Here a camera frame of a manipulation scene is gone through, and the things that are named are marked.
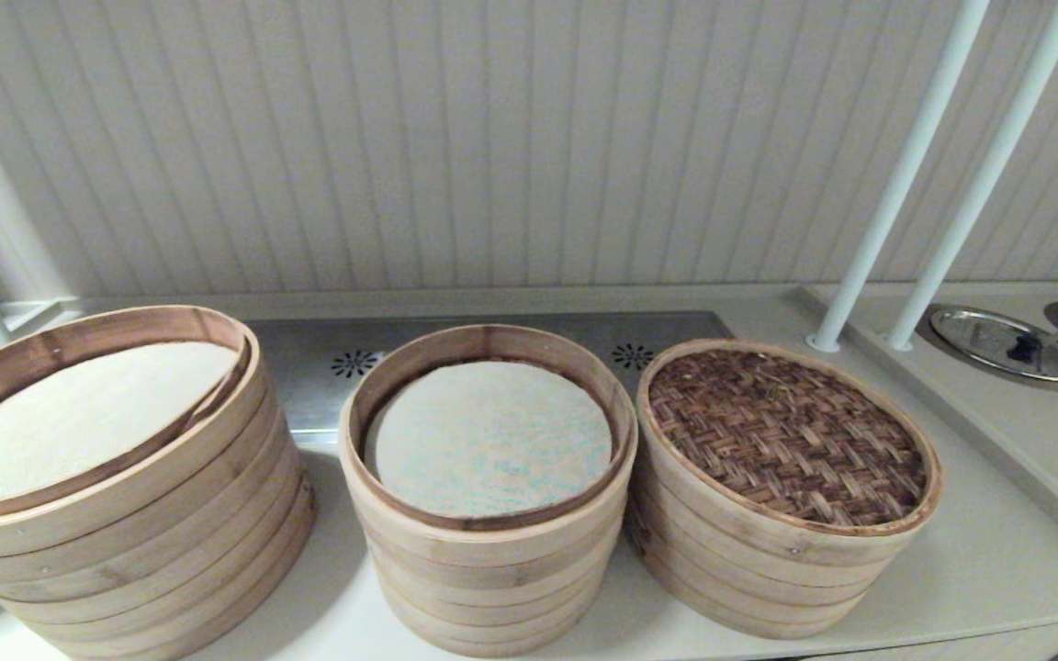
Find woven bamboo steamer lid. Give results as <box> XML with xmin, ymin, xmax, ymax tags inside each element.
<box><xmin>636</xmin><ymin>338</ymin><xmax>944</xmax><ymax>563</ymax></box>

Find white cloth steamer liner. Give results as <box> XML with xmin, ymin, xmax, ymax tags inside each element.
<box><xmin>362</xmin><ymin>360</ymin><xmax>615</xmax><ymax>521</ymax></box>
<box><xmin>0</xmin><ymin>342</ymin><xmax>242</xmax><ymax>508</ymax></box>

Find white base bracket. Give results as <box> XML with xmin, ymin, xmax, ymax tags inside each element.
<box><xmin>0</xmin><ymin>296</ymin><xmax>87</xmax><ymax>333</ymax></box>

